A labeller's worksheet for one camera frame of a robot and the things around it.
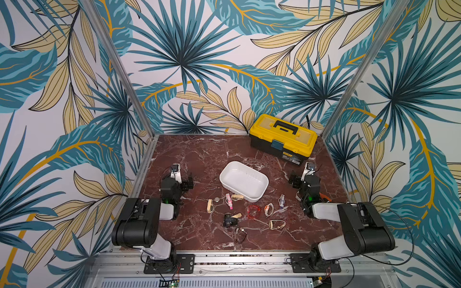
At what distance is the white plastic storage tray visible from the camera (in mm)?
920

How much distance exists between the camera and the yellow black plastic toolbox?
96 centimetres

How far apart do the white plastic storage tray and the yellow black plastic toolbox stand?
157mm
